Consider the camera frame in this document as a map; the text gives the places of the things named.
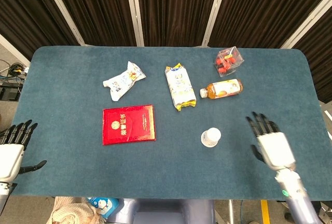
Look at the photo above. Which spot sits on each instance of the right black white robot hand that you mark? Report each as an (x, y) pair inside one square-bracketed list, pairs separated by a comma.
[(276, 148)]

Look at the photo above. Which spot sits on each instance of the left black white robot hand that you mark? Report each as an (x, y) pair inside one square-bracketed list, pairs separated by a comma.
[(9, 156)]

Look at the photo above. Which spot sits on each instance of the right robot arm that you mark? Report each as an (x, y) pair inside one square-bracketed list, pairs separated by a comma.
[(298, 198)]

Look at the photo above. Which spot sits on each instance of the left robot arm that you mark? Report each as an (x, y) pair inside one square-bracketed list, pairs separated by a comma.
[(3, 193)]

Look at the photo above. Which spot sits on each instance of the white paper cup blue print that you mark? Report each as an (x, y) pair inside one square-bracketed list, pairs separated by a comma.
[(211, 137)]

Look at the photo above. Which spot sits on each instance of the black equipment box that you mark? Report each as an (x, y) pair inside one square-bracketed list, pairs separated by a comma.
[(10, 91)]

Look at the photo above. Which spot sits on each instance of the white metal table leg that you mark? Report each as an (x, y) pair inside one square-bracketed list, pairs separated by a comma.
[(230, 212)]

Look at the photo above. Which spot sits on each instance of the orange juice bottle white cap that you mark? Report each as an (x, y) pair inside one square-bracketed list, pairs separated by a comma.
[(223, 89)]

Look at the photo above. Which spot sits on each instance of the beige knitted cloth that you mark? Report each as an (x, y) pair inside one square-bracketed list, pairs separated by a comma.
[(70, 213)]

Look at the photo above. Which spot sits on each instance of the dark brown curtain panel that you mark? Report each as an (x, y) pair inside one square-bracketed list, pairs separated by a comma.
[(176, 8), (321, 60), (98, 8), (26, 8), (264, 6)]

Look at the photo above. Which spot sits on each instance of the clear box with red parts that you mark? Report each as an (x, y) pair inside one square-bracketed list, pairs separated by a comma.
[(228, 62)]

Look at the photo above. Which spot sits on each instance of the blue white printed package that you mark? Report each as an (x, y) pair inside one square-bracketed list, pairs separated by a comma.
[(103, 206)]

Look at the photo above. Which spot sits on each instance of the white yellow biscuit pack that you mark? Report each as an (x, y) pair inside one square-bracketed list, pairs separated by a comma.
[(180, 86)]

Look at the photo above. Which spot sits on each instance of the blue felt table cloth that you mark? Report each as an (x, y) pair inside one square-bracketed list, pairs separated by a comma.
[(155, 169)]

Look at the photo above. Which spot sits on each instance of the red certificate book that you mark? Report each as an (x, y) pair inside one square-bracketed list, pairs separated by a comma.
[(129, 125)]

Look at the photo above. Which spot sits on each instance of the grey blue robot torso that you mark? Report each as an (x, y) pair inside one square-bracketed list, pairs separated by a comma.
[(168, 213)]

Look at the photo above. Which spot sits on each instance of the white crumpled snack bag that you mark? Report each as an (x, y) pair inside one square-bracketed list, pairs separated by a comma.
[(122, 81)]

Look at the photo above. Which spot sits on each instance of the white partition post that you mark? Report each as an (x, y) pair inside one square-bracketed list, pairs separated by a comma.
[(13, 49), (135, 11), (306, 20), (62, 8), (215, 11)]

